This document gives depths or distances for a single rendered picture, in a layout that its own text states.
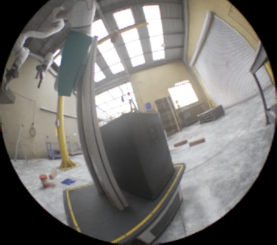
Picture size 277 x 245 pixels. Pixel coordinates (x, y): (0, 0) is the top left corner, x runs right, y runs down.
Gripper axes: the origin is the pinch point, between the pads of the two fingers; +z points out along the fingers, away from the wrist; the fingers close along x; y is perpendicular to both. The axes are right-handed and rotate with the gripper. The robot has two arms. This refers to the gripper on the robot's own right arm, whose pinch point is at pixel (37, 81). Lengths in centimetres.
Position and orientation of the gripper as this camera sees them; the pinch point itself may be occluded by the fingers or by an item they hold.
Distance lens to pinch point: 90.5
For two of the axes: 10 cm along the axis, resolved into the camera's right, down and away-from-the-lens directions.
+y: 6.4, 0.5, 7.7
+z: 2.7, 9.2, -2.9
